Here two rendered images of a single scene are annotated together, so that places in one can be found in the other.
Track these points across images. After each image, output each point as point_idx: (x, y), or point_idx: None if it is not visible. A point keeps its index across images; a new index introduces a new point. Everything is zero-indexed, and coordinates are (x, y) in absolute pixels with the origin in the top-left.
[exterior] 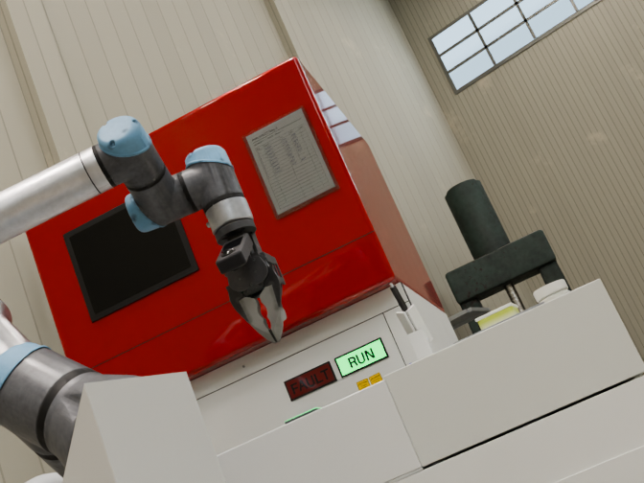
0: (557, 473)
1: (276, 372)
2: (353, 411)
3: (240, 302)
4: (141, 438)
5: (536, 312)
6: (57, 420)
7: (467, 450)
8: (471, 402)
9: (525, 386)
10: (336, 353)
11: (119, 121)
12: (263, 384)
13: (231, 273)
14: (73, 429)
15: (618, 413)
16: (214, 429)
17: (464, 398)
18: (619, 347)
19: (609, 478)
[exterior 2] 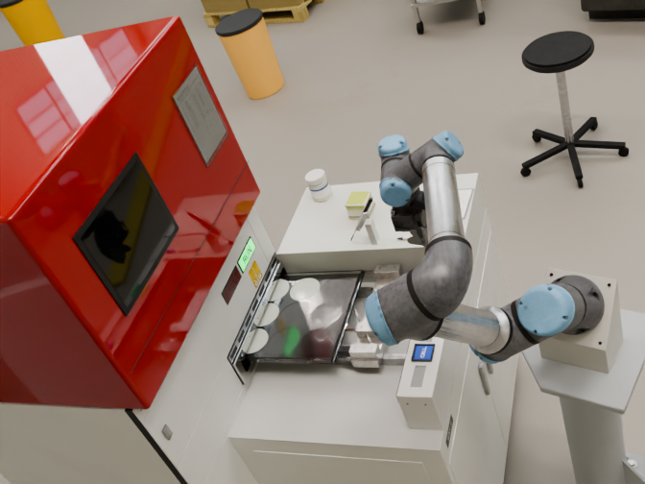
0: (484, 258)
1: (216, 289)
2: None
3: (424, 232)
4: None
5: (474, 194)
6: (591, 306)
7: None
8: (473, 242)
9: (477, 228)
10: (236, 257)
11: (451, 135)
12: (212, 302)
13: (421, 217)
14: (602, 304)
15: (486, 227)
16: (199, 354)
17: (472, 241)
18: (483, 200)
19: (489, 253)
